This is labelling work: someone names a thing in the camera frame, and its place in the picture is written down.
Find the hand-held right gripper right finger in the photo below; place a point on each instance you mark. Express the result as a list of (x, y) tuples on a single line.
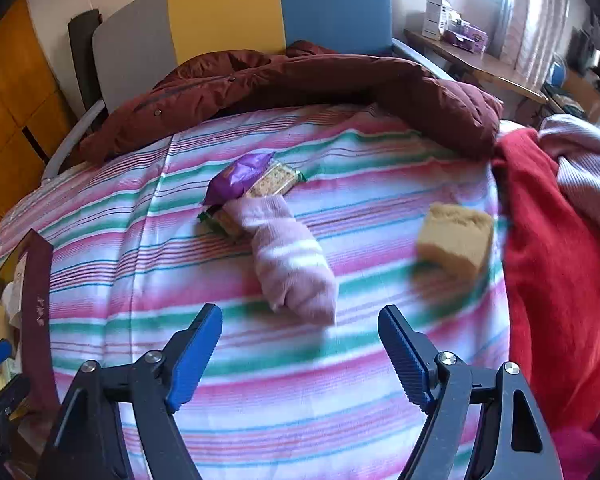
[(405, 360)]

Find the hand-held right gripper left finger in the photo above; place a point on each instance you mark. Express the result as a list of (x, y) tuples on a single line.
[(195, 360)]

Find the maroon storage box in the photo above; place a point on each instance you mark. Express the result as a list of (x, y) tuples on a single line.
[(37, 310)]

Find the pink striped sock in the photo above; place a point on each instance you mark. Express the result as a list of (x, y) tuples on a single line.
[(290, 255)]

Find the purple snack packet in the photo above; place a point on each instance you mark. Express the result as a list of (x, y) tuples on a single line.
[(240, 175)]

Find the striped bed sheet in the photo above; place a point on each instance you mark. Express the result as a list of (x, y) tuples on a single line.
[(330, 410)]

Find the large yellow sponge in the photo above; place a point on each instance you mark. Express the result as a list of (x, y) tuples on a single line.
[(455, 240)]

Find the red blanket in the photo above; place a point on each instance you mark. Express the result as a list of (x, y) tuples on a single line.
[(545, 260)]

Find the clear cracker packet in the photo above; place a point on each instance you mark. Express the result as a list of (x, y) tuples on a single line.
[(275, 182)]

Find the magenta cloth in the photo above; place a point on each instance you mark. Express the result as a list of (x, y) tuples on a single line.
[(590, 440)]

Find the orange wooden wardrobe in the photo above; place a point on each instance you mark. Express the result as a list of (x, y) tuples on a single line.
[(10, 110)]

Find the pink ribbed sweater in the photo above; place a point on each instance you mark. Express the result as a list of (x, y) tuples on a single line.
[(590, 170)]

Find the maroon padded jacket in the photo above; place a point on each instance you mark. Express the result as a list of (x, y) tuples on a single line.
[(305, 80)]

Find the wooden desk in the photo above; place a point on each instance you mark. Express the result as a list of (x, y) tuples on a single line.
[(480, 65)]

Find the dark green cloth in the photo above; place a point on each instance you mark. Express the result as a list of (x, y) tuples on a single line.
[(565, 100)]

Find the dark brown board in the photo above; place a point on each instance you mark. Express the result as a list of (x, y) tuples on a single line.
[(82, 60)]

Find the purple box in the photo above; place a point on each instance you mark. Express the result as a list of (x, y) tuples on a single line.
[(477, 40), (455, 40)]

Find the blue round object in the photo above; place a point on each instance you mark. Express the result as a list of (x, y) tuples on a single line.
[(559, 72)]

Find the grey yellow blue armchair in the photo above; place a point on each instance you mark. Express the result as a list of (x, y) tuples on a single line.
[(220, 15)]

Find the tall white box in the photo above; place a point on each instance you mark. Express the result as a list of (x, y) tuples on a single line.
[(432, 15)]

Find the black equipment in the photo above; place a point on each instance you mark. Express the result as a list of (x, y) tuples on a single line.
[(585, 50)]

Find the pink striped curtain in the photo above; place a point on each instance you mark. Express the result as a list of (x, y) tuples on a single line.
[(535, 10)]

